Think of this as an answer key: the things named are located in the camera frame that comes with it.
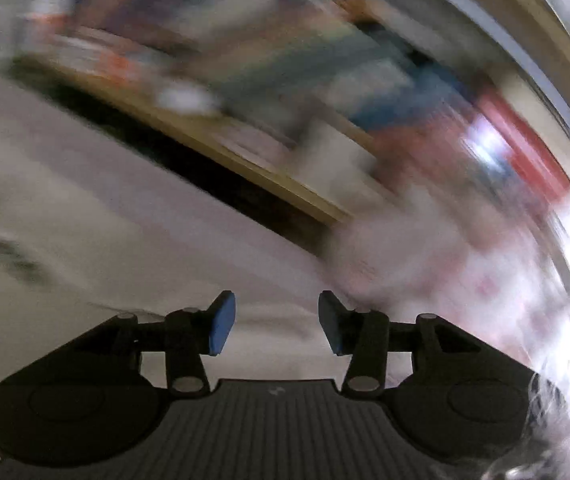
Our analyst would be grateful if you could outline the white wooden bookshelf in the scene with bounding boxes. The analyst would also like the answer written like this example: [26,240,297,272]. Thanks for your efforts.
[0,0,570,241]

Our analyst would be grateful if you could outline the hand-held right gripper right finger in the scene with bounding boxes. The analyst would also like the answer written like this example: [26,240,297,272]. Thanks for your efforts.
[318,291,483,397]

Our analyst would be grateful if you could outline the cream printed t-shirt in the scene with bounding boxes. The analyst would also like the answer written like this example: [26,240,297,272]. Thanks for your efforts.
[0,60,346,466]

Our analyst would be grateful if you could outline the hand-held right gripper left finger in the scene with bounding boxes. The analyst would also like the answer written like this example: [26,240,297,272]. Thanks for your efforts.
[60,290,237,397]

